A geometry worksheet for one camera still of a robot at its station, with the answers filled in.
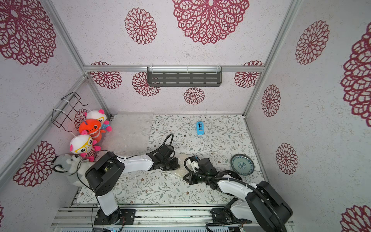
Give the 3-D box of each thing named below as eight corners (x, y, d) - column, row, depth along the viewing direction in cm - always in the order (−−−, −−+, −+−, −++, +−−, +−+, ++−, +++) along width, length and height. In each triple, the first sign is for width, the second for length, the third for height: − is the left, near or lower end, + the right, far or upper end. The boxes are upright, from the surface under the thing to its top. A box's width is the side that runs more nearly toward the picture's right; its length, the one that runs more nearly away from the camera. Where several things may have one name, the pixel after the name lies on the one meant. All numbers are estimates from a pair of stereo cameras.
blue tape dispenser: (196, 135, 110) (196, 131, 107) (195, 125, 117) (196, 121, 114) (204, 135, 110) (205, 131, 107) (203, 125, 117) (204, 121, 114)
